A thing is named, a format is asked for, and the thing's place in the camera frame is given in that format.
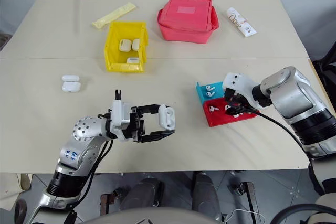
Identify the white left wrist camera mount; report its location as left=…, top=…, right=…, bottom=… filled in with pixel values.
left=109, top=89, right=132, bottom=141

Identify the dark rounded shape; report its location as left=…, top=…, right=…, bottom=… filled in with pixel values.
left=122, top=176, right=164, bottom=210
left=192, top=172, right=222, bottom=220

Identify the rusty metal frame bar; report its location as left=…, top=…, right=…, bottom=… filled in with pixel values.
left=100, top=194, right=111, bottom=219
left=245, top=181, right=260, bottom=224

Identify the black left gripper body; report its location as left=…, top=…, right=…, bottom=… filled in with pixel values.
left=130, top=105, right=146, bottom=143

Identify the red plastic tray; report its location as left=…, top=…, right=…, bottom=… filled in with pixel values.
left=203, top=98, right=260, bottom=128

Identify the grey robot torso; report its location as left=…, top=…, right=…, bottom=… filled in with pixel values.
left=83, top=206, right=225, bottom=224

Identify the yellow plastic bin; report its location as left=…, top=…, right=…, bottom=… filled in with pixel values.
left=104, top=20, right=149, bottom=73

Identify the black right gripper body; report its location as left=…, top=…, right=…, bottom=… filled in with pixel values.
left=224, top=87, right=250, bottom=108

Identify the white Dove tube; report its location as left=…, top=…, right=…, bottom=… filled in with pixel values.
left=226, top=7, right=258, bottom=38

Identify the thin white cable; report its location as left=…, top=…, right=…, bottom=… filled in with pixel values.
left=227, top=208, right=260, bottom=222

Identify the black chair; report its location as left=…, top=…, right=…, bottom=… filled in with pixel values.
left=311, top=48, right=336, bottom=99

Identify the yellow plastic packet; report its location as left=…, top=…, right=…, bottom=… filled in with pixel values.
left=92, top=1, right=137, bottom=29

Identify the pink fabric bag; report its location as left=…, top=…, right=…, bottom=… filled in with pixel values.
left=157, top=0, right=220, bottom=44

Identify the teal plastic tray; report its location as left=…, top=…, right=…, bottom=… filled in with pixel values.
left=196, top=81, right=227, bottom=104

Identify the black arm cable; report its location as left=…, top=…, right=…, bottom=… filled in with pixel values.
left=64, top=140, right=114, bottom=224
left=227, top=100, right=317, bottom=158

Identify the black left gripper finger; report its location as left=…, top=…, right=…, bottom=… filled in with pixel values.
left=138, top=104, right=162, bottom=116
left=141, top=130, right=176, bottom=144

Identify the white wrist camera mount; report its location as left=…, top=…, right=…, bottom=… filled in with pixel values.
left=222, top=72, right=260, bottom=104
left=109, top=89, right=132, bottom=141

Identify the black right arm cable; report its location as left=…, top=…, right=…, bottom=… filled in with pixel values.
left=227, top=100, right=317, bottom=158

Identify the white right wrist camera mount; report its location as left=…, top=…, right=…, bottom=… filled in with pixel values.
left=222, top=72, right=260, bottom=104

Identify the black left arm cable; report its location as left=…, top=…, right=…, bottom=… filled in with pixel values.
left=64, top=140, right=114, bottom=224

